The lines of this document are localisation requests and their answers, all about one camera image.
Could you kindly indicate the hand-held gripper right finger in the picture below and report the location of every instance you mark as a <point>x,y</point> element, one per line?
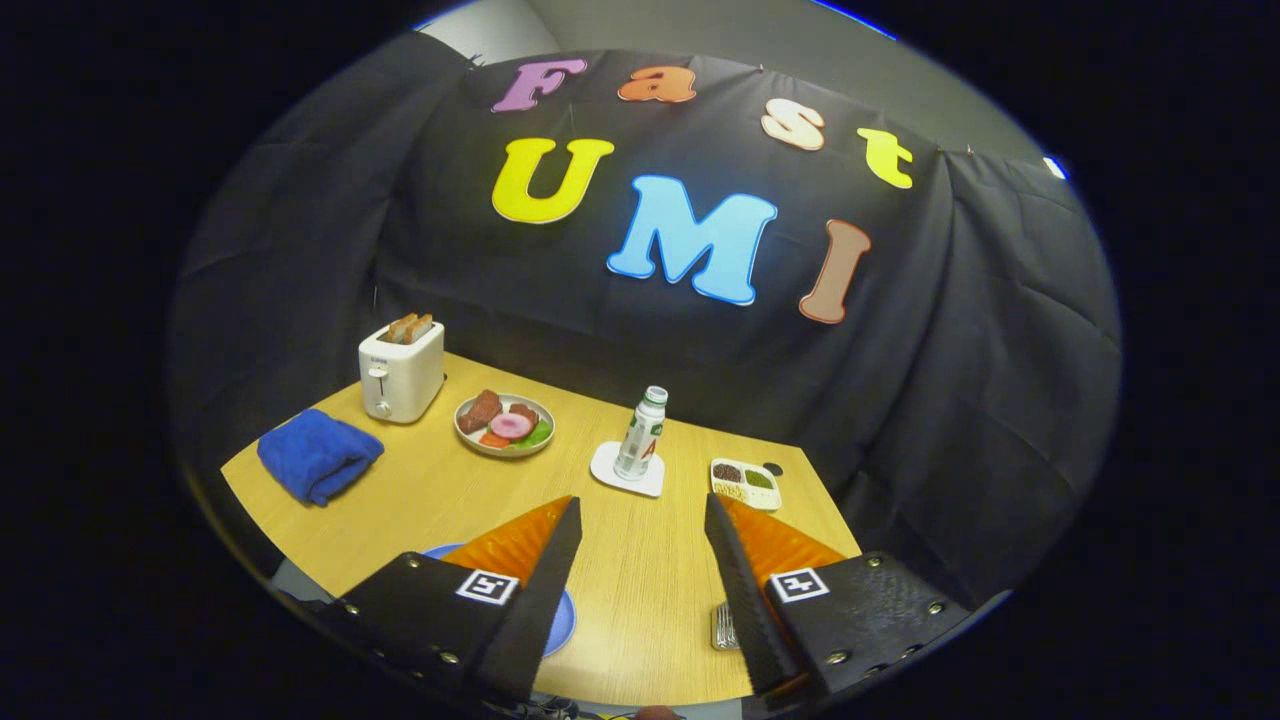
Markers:
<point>745,600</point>

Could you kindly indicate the white square coaster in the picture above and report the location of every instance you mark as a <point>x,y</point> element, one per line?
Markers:
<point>605,470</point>

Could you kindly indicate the brown meat piece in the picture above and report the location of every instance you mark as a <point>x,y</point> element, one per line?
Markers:
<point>480,410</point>

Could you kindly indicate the clear plastic drink bottle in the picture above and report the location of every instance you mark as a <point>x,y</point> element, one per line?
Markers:
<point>640,440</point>

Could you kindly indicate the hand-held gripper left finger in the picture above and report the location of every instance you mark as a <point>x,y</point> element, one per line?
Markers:
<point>545,600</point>

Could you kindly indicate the small ceiling light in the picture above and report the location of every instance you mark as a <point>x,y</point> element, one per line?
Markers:
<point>1055,167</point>

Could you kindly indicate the oval plate of food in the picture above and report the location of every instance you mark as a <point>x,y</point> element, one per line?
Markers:
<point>468,438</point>

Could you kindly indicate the orange carrot slice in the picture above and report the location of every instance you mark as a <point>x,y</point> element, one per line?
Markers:
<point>493,440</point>

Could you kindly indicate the toast slice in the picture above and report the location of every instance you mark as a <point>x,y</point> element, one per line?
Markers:
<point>401,328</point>
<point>422,329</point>

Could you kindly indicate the white toaster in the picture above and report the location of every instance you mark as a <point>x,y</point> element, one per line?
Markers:
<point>410,380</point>

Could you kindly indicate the green lettuce leaf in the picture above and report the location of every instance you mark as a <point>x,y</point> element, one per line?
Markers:
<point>541,435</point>

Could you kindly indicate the blue round plate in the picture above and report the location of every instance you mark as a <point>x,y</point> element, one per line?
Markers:
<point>562,620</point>

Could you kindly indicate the white divided snack tray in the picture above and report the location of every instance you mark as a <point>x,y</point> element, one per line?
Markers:
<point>745,485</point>

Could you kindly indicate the pink ham slice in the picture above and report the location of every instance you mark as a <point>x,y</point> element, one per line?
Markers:
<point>512,426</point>

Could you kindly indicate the folded blue towel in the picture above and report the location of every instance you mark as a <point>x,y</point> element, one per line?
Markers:
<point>320,455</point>

